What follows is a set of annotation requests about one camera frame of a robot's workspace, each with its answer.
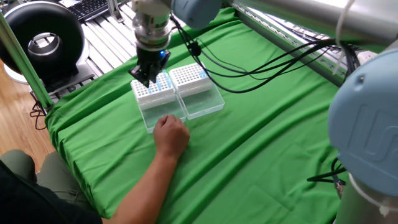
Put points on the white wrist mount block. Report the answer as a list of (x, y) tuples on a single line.
[(149, 6)]

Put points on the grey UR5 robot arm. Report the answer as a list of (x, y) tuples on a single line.
[(367, 124)]

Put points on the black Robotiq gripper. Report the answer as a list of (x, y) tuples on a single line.
[(152, 59)]

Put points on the black computer keyboard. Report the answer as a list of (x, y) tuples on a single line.
[(87, 7)]

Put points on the green tinted aluminium post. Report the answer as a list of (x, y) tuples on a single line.
[(23, 59)]

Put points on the person's bare forearm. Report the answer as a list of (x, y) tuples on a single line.
[(146, 193)]

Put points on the black shirt sleeve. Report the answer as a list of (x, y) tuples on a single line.
[(31, 202)]

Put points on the small metal bracket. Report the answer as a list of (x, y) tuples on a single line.
[(114, 12)]

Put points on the clear plastic rack lid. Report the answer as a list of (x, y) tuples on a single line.
[(161, 112), (202, 102)]

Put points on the person's hand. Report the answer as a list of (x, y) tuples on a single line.
[(171, 137)]

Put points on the grey aluminium frame rail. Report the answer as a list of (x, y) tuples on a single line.
[(264, 31)]

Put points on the grey device stand base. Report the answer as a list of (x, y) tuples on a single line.
[(84, 74)]

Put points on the grey trouser leg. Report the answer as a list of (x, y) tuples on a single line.
[(59, 174)]

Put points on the green table cloth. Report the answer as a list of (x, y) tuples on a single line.
[(248, 149)]

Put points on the white power strip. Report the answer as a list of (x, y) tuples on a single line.
[(367, 56)]

